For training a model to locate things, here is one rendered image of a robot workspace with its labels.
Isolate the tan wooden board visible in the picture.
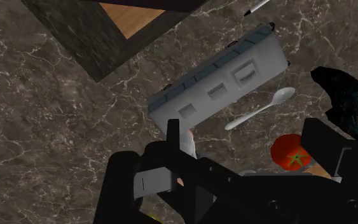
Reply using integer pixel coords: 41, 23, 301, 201
302, 164, 333, 180

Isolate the white rounded object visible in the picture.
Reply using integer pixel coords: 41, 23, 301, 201
179, 129, 198, 160

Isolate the black curved object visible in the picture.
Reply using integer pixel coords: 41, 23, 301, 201
310, 66, 358, 147

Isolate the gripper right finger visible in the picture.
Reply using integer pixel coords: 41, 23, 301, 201
300, 117, 358, 188

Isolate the white pen with black tip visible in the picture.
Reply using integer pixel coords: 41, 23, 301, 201
244, 0, 271, 17

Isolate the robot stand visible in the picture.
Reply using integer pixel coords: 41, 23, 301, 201
20, 0, 211, 83

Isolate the red tomato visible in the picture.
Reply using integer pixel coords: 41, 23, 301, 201
270, 133, 312, 172

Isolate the grey toy bus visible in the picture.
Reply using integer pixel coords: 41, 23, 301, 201
148, 22, 291, 136

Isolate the white spoon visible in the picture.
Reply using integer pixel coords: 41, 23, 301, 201
224, 87, 296, 131

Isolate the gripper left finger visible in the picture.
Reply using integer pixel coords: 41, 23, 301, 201
93, 118, 240, 224

